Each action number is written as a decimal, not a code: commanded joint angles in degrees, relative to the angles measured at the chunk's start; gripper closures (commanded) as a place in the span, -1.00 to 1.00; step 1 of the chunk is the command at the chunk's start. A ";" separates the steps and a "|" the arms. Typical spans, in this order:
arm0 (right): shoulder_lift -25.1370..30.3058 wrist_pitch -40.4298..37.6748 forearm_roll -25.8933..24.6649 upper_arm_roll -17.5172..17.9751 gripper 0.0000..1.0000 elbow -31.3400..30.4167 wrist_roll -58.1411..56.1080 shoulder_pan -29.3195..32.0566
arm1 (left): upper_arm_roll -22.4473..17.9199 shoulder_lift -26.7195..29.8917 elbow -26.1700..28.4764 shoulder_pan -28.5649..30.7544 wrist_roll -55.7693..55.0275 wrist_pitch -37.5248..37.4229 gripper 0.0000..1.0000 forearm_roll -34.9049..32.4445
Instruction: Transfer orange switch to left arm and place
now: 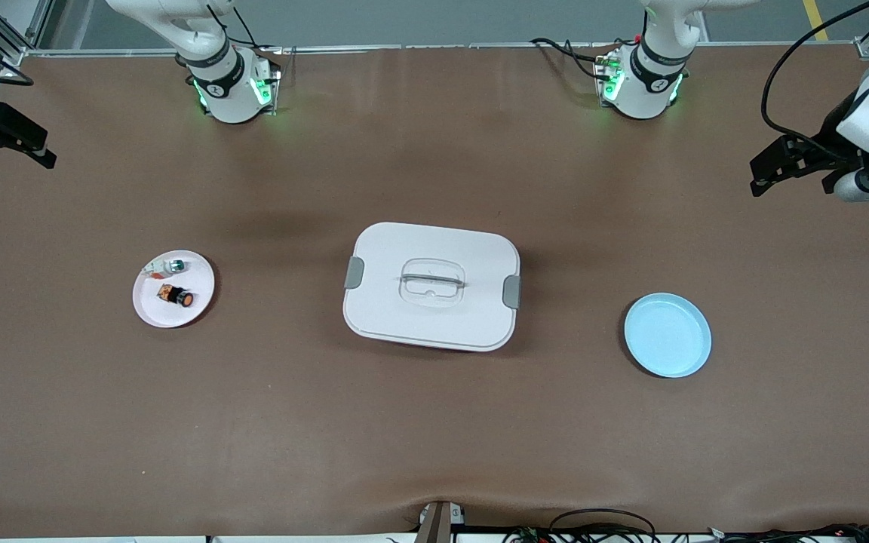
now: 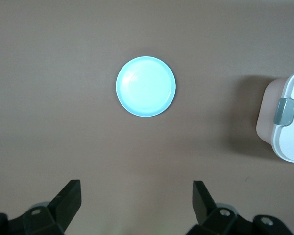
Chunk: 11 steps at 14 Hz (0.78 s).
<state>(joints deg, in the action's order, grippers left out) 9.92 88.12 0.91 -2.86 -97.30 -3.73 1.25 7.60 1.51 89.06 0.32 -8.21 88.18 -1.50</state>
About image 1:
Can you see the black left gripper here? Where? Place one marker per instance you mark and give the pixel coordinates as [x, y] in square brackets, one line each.
[825, 147]

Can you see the orange push-button switch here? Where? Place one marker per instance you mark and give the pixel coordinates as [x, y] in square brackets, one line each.
[178, 296]

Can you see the white lidded plastic box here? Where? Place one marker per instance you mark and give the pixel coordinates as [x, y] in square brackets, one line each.
[404, 317]

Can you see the light blue round plate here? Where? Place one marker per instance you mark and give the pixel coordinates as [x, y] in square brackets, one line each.
[668, 339]

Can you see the pink round plate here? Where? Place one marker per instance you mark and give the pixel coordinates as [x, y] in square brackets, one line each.
[170, 313]

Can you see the green push-button switch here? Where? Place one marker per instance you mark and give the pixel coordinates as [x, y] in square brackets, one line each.
[169, 266]

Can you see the metal table clamp bracket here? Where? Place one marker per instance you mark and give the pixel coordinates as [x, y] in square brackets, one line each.
[438, 522]

